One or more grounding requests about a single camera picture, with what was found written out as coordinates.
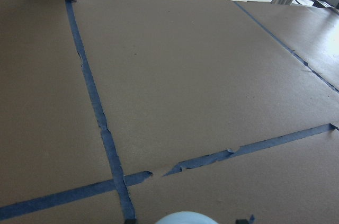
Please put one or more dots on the light blue white bell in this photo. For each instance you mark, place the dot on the light blue white bell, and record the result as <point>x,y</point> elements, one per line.
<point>186,217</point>

